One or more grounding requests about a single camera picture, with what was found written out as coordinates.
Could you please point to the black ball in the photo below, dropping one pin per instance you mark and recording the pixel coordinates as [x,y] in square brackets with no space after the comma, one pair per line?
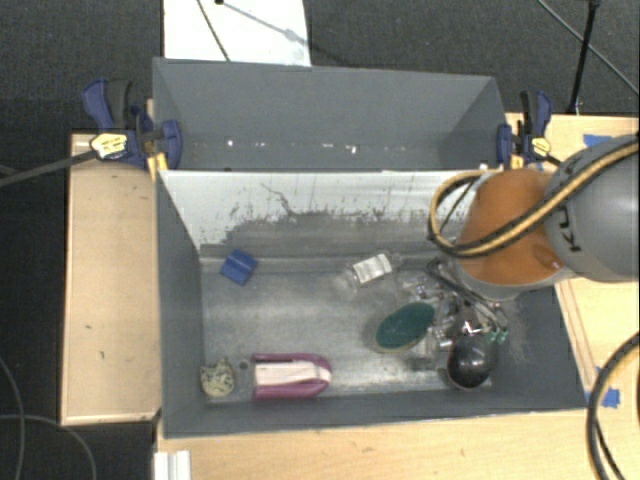
[470,365]

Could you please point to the green round scrub pad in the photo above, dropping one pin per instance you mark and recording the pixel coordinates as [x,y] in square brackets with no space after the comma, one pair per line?
[404,326]

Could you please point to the clear plastic bottle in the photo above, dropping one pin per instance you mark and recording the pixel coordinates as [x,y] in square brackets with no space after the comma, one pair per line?
[370,269]

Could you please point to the grey metal bin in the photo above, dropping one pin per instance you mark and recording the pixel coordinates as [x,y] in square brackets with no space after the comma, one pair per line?
[300,313]

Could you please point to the purple and white oval case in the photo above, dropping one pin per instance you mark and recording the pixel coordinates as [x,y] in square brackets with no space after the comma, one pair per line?
[292,377]

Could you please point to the blue flat block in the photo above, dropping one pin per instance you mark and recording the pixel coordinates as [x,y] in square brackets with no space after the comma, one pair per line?
[238,266]

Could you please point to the beige toy animal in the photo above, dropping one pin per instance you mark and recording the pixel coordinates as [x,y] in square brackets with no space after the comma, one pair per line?
[218,378]

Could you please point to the pale wood board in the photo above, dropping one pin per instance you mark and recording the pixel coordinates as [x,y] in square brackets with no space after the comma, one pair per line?
[110,288]

